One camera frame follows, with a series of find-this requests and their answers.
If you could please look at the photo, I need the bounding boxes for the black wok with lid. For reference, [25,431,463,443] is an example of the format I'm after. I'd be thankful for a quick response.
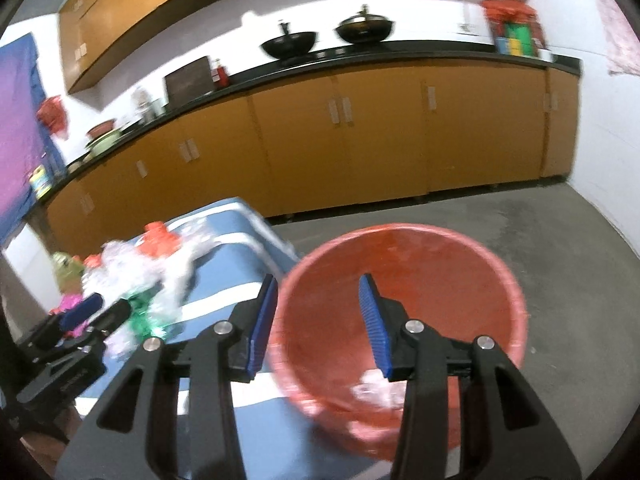
[334,4,396,45]

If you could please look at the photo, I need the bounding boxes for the hanging red plastic bag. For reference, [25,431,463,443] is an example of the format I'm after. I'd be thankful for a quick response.
[36,95,68,136]

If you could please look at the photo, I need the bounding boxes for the clear glass jar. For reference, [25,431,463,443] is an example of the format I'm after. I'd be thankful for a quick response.
[134,87,166,122]

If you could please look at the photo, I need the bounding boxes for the colourful small packet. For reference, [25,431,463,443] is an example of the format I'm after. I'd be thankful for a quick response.
[29,165,53,198]

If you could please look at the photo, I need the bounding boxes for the pink plastic wrapper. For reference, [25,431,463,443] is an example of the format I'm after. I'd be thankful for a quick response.
[49,292,86,338]

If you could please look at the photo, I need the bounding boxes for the long orange wall cabinet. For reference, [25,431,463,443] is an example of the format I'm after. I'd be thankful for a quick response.
[59,0,240,95]

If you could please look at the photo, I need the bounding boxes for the red bowl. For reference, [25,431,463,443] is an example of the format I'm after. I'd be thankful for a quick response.
[86,119,117,141]

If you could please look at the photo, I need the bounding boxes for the black wok with handle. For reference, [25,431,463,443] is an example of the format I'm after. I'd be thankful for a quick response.
[260,20,319,61]

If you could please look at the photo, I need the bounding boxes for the red bag of colourful boxes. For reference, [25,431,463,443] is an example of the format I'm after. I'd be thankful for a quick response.
[481,0,546,56]

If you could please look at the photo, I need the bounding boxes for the small clear plastic wrap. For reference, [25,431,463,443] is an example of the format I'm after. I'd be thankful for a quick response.
[350,369,407,411]

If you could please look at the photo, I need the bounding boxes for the pale green bowl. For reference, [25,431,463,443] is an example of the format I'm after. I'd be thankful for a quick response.
[85,131,123,157]

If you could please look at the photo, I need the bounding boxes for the green foil wrapper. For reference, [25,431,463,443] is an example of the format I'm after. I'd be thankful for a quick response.
[125,295,171,341]

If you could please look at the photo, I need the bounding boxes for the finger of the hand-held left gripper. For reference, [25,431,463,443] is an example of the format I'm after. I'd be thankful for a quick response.
[86,300,132,343]
[56,294,105,337]

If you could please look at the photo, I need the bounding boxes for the red plastic basin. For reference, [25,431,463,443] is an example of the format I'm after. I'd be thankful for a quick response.
[267,223,529,462]

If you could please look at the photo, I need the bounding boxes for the dark wooden cutting board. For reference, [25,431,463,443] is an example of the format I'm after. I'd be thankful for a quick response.
[165,56,214,103]

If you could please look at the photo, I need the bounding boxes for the large clear plastic wrap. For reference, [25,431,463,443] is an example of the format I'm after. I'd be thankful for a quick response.
[82,217,261,361]

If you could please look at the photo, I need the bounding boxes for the black kitchen countertop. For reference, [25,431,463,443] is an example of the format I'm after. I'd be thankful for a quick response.
[30,40,583,201]

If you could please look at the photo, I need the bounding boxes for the blue purple hanging cloth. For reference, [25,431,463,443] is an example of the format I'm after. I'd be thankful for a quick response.
[0,32,68,241]

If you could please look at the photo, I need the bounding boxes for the pink patterned hanging cloth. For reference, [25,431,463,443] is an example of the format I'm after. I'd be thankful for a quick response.
[595,0,640,78]

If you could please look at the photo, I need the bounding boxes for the blue white striped cloth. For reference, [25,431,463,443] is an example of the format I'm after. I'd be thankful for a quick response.
[65,197,396,480]

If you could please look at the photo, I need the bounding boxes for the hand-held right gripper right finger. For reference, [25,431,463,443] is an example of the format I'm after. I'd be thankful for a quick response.
[358,273,583,480]

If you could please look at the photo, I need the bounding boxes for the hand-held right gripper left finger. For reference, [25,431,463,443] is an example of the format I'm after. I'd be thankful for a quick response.
[55,274,279,480]

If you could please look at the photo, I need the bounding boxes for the yellow-green plastic wrapper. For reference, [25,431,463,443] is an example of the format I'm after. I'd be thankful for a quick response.
[50,252,83,293]

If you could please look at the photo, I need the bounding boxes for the orange lower kitchen cabinets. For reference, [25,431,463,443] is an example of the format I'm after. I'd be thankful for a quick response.
[45,55,581,256]

